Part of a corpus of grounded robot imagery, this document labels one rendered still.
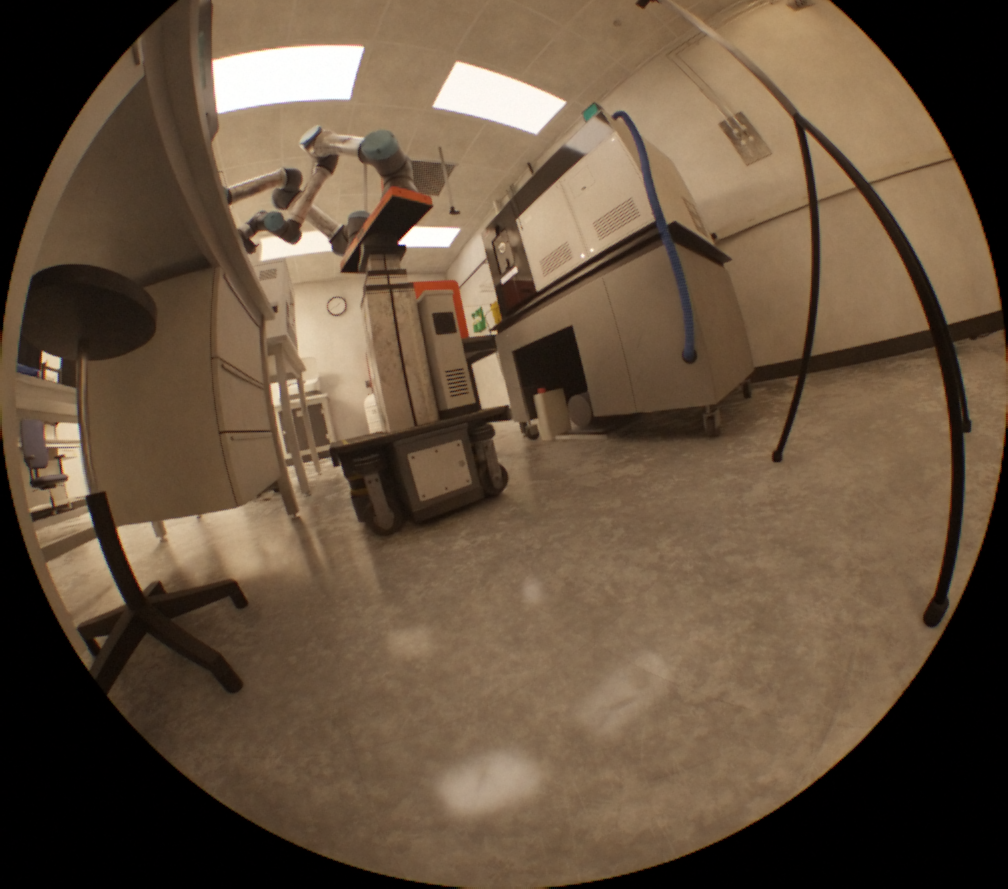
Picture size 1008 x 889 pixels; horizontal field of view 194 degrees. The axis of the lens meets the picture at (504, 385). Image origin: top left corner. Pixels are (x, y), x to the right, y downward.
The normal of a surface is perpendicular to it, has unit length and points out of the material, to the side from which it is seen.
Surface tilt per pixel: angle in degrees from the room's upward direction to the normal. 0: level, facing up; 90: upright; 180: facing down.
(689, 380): 90
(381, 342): 90
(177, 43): 180
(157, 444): 90
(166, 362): 90
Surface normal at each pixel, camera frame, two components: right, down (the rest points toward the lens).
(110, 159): 0.22, 0.97
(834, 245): -0.83, 0.18
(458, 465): 0.53, -0.15
